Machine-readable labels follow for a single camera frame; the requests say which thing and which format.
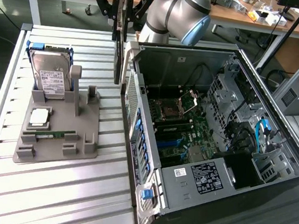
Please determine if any black graphics card metal bracket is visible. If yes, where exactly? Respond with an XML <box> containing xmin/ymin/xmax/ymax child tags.
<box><xmin>106</xmin><ymin>0</ymin><xmax>132</xmax><ymax>86</ymax></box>

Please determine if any hard disk in blue caddy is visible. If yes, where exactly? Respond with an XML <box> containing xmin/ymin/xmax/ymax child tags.
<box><xmin>20</xmin><ymin>39</ymin><xmax>78</xmax><ymax>102</ymax></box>

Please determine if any open grey PC case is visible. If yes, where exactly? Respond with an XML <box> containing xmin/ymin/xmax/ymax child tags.
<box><xmin>105</xmin><ymin>33</ymin><xmax>299</xmax><ymax>224</ymax></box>

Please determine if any metal socket cover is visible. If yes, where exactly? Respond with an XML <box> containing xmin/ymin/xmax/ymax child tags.
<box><xmin>177</xmin><ymin>87</ymin><xmax>201</xmax><ymax>117</ymax></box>

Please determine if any CPU socket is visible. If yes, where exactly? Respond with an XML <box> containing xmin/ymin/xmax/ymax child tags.
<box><xmin>157</xmin><ymin>96</ymin><xmax>189</xmax><ymax>122</ymax></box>

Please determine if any metal drive cage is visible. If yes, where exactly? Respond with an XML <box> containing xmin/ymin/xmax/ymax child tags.
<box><xmin>205</xmin><ymin>56</ymin><xmax>268</xmax><ymax>124</ymax></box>

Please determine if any black RAM stick in slot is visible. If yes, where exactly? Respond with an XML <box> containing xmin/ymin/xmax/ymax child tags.
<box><xmin>154</xmin><ymin>119</ymin><xmax>194</xmax><ymax>137</ymax></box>

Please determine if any white small box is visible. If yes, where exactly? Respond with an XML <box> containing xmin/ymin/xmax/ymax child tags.
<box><xmin>264</xmin><ymin>13</ymin><xmax>288</xmax><ymax>28</ymax></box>

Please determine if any grey parts rack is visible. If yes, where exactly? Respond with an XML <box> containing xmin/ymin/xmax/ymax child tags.
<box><xmin>12</xmin><ymin>59</ymin><xmax>108</xmax><ymax>172</ymax></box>

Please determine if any silver CPU chip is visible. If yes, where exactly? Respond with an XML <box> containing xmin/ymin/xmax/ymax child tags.
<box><xmin>28</xmin><ymin>107</ymin><xmax>52</xmax><ymax>129</ymax></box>

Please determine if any black monitor with stand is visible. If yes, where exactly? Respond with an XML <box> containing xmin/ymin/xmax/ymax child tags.
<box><xmin>275</xmin><ymin>0</ymin><xmax>299</xmax><ymax>23</ymax></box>

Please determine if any black tripod pole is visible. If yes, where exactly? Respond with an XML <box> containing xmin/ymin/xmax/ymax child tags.
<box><xmin>255</xmin><ymin>0</ymin><xmax>299</xmax><ymax>77</ymax></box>

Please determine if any green motherboard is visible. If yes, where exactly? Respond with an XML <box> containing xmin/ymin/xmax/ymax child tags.
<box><xmin>140</xmin><ymin>84</ymin><xmax>227</xmax><ymax>173</ymax></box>

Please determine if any green RAM stick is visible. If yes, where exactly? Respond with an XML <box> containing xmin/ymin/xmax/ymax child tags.
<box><xmin>35</xmin><ymin>127</ymin><xmax>76</xmax><ymax>141</ymax></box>

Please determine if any grey chipset heatsink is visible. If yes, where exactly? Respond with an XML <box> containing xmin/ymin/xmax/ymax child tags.
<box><xmin>187</xmin><ymin>145</ymin><xmax>208</xmax><ymax>164</ymax></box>

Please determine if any grey power supply unit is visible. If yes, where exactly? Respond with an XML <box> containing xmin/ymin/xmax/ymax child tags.
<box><xmin>156</xmin><ymin>151</ymin><xmax>239</xmax><ymax>217</ymax></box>

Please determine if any blue case latch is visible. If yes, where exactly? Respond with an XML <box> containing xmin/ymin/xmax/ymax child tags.
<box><xmin>140</xmin><ymin>188</ymin><xmax>154</xmax><ymax>202</ymax></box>

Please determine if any metal disk bay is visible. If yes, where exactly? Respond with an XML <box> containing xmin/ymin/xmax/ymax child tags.
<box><xmin>248</xmin><ymin>144</ymin><xmax>299</xmax><ymax>189</ymax></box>

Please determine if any black wire bundle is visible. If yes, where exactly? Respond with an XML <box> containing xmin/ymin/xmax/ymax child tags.
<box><xmin>221</xmin><ymin>118</ymin><xmax>259</xmax><ymax>156</ymax></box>

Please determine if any blue data wire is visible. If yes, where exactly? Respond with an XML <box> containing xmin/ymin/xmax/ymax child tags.
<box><xmin>252</xmin><ymin>116</ymin><xmax>274</xmax><ymax>155</ymax></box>

